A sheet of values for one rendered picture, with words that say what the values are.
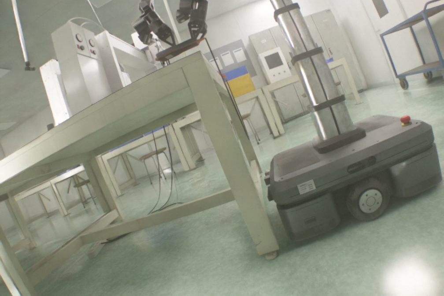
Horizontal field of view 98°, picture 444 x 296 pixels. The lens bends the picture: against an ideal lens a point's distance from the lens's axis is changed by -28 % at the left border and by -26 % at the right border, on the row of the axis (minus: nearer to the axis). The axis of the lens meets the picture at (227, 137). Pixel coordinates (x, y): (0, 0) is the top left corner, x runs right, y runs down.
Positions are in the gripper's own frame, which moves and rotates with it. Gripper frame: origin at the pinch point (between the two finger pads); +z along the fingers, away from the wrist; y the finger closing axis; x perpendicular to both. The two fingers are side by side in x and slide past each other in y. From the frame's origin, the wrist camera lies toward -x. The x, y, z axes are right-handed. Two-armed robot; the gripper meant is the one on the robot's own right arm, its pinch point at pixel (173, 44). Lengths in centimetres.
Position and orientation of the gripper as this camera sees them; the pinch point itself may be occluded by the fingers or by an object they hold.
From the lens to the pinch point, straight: 114.7
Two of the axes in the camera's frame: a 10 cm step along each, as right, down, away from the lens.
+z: 6.0, 8.0, 0.3
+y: -0.9, 1.1, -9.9
